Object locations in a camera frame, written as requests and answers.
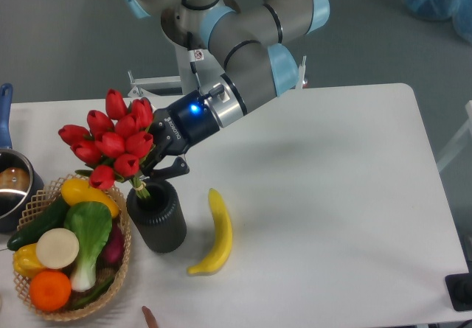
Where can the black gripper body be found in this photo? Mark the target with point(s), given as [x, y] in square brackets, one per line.
[181, 125]

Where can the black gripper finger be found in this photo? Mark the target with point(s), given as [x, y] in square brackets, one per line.
[178, 168]

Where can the red tulip bouquet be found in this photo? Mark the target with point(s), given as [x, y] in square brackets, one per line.
[115, 143]

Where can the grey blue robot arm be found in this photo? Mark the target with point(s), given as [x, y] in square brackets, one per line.
[239, 62]

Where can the dark grey ribbed vase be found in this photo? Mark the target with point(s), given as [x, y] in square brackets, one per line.
[159, 219]

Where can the person fingertip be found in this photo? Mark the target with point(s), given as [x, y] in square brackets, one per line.
[149, 318]

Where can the yellow plastic banana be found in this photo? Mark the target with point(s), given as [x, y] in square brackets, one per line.
[216, 258]

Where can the green bok choy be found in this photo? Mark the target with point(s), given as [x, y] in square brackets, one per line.
[91, 222]

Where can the yellow squash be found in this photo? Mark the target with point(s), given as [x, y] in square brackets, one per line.
[77, 190]

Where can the purple red onion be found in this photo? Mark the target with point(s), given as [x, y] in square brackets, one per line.
[113, 251]

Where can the dark green cucumber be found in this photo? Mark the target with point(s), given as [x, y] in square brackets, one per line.
[51, 217]

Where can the green chili pepper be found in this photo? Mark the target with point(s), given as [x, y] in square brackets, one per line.
[93, 295]

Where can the white round radish slice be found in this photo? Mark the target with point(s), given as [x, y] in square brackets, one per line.
[57, 248]

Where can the dark blue saucepan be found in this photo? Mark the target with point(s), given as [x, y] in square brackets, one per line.
[19, 180]

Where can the orange fruit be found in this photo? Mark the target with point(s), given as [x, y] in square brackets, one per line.
[50, 290]

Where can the yellow bell pepper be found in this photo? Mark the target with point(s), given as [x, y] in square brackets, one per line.
[26, 263]

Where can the black device at table edge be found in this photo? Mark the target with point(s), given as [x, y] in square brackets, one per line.
[459, 290]

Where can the white metal frame right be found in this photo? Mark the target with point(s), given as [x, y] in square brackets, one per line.
[457, 143]

